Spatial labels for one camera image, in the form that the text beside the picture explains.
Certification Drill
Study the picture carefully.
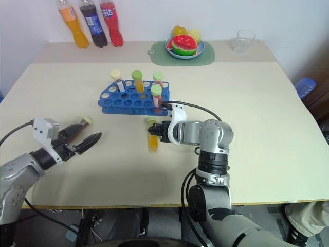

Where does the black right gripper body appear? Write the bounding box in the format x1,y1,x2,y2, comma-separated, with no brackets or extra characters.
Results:
153,122,171,142

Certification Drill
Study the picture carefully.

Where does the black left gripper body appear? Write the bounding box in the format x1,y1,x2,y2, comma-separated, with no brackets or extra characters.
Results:
52,128,79,162

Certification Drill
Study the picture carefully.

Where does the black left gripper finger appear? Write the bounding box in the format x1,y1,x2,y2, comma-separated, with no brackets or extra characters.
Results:
61,122,87,143
75,132,103,156

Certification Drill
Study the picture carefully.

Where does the orange liquid green-capped test tube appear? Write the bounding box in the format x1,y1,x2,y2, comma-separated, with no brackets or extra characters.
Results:
131,70,145,94
145,117,161,154

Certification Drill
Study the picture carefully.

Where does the brown liquid test tube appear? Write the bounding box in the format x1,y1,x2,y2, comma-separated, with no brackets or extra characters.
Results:
68,116,94,141

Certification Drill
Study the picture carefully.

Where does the red liquid green-capped test tube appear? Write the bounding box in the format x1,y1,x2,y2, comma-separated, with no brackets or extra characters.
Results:
150,84,164,114
152,71,165,87

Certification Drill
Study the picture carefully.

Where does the blue test tube rack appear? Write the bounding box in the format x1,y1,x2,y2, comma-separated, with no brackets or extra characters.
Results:
97,80,171,115

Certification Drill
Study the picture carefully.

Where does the cream-capped white-labelled test tube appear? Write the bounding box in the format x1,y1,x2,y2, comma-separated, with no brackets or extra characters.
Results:
109,69,127,93

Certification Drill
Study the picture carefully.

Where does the toy watermelon slice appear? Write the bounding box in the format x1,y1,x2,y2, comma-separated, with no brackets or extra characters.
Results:
166,34,199,57

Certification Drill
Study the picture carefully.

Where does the green placemat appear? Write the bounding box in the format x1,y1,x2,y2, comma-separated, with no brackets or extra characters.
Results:
147,39,216,66

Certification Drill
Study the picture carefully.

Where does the light blue plate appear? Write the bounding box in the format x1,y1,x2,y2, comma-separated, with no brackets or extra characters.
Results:
164,38,206,60

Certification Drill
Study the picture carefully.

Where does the orange soda bottle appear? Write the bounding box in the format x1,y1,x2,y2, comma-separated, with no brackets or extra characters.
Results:
57,0,90,49

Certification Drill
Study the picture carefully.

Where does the pale yellow bumpy toy fruit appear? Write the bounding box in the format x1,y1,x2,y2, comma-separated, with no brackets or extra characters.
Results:
187,28,203,44

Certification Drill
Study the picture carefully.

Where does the cola bottle blue label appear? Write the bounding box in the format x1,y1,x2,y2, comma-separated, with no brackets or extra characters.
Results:
77,0,108,48

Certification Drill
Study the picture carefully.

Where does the red soda bottle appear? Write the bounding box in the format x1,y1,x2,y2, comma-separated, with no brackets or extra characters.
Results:
98,0,124,48

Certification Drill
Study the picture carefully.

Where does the clear glass cup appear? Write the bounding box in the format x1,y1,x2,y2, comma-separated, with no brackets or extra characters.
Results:
230,30,257,54

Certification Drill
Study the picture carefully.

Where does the blue plastic stool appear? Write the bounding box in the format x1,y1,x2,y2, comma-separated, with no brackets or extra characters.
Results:
295,77,317,99

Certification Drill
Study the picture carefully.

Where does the brown wooden furniture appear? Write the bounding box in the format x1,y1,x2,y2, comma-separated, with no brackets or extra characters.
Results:
305,81,329,145

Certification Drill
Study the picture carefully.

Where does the beige cloth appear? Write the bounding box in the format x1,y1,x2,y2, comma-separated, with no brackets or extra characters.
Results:
283,200,329,238

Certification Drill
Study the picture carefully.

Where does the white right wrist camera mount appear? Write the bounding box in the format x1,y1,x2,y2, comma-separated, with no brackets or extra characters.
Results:
160,102,190,145

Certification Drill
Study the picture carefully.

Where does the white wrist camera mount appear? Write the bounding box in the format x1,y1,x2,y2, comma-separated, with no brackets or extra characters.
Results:
33,117,64,165
160,102,190,145

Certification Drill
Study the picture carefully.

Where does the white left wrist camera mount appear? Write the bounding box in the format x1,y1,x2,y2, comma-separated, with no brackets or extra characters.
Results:
33,117,64,165

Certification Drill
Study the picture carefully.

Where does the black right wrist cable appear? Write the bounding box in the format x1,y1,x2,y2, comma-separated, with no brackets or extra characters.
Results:
160,101,223,123

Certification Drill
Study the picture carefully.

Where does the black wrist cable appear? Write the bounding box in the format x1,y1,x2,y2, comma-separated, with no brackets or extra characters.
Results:
160,101,223,123
0,120,35,146

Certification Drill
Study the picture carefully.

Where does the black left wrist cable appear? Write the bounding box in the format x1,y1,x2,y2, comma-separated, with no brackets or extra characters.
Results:
0,120,35,146

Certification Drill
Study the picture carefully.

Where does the black cable under table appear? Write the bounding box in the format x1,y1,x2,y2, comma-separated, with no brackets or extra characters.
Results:
24,197,78,234

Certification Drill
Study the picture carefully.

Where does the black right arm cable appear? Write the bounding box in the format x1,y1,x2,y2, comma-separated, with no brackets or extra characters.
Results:
179,169,208,247

